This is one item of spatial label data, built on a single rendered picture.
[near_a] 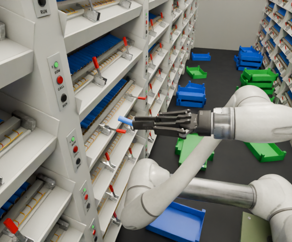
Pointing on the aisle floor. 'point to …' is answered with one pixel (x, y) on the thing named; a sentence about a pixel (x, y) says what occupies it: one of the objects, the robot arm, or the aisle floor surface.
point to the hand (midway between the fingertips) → (144, 123)
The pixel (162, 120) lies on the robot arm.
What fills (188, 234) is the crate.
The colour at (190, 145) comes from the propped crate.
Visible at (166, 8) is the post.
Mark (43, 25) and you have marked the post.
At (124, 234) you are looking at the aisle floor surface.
